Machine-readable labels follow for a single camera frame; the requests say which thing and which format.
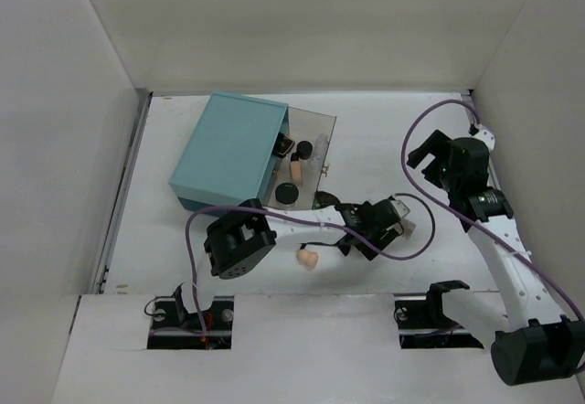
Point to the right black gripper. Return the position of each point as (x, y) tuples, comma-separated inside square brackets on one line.
[(440, 145)]

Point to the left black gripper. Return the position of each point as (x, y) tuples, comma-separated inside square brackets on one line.
[(370, 243)]

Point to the clear bottle blue label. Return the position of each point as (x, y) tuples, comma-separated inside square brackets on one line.
[(319, 152)]

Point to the beige foundation bottle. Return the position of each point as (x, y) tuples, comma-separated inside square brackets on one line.
[(296, 170)]

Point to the black round gecomo compact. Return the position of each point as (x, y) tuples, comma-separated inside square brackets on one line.
[(286, 193)]

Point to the clear acrylic box door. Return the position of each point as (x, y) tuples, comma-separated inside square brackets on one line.
[(302, 125)]

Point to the teal makeup organizer box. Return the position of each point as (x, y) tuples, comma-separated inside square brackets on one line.
[(228, 158)]

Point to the gold black mirror compact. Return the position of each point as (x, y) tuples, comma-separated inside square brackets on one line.
[(282, 146)]

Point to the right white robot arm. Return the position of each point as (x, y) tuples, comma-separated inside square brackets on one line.
[(535, 341)]

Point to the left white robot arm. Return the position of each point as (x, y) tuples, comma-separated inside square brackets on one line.
[(239, 240)]

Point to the peach makeup sponge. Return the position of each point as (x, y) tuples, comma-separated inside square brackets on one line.
[(307, 258)]

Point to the black kabuki brush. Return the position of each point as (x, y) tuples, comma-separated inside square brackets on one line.
[(324, 199)]

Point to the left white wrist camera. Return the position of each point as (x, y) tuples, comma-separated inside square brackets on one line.
[(399, 208)]

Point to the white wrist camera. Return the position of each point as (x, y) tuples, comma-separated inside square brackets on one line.
[(483, 134), (399, 208)]

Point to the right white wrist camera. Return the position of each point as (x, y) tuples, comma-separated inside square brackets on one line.
[(483, 134)]

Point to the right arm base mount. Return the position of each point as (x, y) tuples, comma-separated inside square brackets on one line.
[(420, 328)]

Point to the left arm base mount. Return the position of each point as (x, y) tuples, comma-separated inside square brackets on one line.
[(173, 327)]

